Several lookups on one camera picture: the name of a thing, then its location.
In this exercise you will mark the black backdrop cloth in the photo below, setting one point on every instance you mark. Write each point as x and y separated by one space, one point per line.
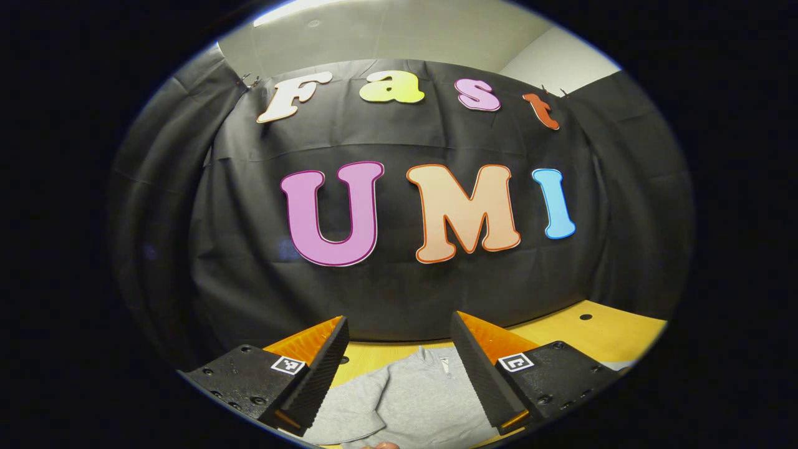
399 293

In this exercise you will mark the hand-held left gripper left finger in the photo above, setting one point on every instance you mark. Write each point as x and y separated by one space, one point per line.
318 386

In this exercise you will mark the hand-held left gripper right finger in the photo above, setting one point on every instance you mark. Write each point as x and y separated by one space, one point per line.
483 386

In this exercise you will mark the grey zip-neck sweatshirt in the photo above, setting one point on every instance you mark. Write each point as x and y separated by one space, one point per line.
418 399

